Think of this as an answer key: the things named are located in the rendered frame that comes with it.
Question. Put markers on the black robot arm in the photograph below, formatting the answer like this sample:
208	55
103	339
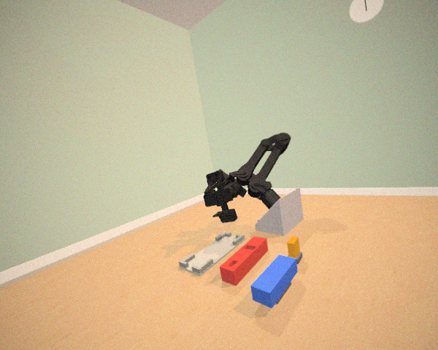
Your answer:
257	185

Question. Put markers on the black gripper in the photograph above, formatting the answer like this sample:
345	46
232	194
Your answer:
224	195

